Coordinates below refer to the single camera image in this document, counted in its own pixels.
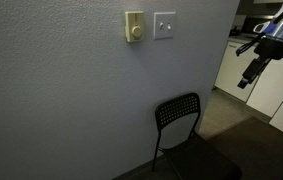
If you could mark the beige wall thermostat dial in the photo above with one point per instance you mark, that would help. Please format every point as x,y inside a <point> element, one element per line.
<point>135,26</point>

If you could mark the white double switch plate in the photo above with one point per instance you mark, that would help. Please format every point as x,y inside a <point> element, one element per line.
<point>164,33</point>

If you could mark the grey kitchen countertop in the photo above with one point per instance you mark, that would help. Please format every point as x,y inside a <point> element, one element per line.
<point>239,39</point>

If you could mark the white base kitchen cabinet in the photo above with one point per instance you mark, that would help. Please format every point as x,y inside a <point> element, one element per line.
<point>234,70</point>

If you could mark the stainless steel microwave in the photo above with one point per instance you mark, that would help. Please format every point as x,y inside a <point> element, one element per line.
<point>251,23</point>

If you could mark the black perforated metal chair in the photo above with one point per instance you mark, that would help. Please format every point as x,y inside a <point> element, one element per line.
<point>201,160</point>

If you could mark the dark countertop appliance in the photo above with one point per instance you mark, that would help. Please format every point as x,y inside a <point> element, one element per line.
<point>234,31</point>

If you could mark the white switch toggle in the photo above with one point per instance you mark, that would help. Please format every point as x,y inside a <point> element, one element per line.
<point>161,25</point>
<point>169,26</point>

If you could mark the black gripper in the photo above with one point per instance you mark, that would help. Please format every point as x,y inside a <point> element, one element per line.
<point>256,68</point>

